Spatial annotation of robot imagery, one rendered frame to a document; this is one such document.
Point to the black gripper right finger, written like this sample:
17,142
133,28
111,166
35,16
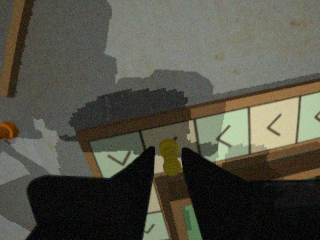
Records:
228,207

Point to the orange pawn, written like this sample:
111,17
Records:
8,130

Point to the yellow pawn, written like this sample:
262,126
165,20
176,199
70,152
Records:
169,150

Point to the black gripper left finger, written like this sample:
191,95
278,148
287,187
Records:
122,199

